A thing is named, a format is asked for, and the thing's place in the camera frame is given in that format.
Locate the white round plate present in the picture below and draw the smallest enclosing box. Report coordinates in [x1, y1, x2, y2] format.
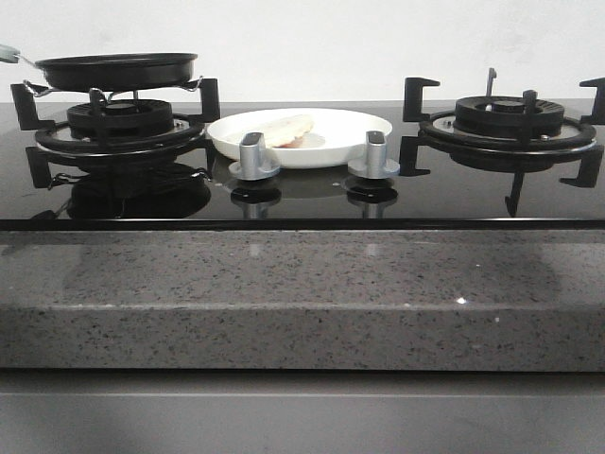
[207, 108, 392, 169]

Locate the black frying pan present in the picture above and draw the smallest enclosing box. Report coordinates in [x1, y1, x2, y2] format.
[33, 52, 198, 93]

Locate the left silver stove knob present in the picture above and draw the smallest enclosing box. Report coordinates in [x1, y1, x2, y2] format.
[229, 131, 281, 182]

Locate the silver stove knob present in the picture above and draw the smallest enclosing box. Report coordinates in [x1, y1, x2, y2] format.
[348, 131, 400, 180]
[229, 131, 281, 182]

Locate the right silver stove knob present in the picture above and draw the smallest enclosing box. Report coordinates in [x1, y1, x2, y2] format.
[348, 131, 400, 180]

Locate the left black burner grate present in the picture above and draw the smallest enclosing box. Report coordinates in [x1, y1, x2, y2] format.
[11, 78, 220, 159]

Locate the black burner grate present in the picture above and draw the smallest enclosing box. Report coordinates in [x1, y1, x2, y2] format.
[11, 78, 220, 159]
[402, 67, 605, 167]

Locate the right black burner grate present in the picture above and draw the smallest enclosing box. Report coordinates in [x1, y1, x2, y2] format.
[402, 67, 605, 167]

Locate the right black gas burner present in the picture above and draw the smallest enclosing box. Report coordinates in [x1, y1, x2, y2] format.
[454, 96, 564, 138]

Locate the black gas burner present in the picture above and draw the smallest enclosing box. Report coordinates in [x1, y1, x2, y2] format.
[67, 99, 174, 138]
[454, 96, 564, 138]

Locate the left black gas burner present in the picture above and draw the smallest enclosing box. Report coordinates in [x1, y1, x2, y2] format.
[67, 99, 174, 138]

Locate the black glass gas cooktop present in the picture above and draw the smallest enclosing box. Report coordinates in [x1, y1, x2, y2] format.
[1, 101, 604, 231]

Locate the grey cabinet front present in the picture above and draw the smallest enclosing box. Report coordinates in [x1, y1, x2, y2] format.
[1, 370, 604, 453]

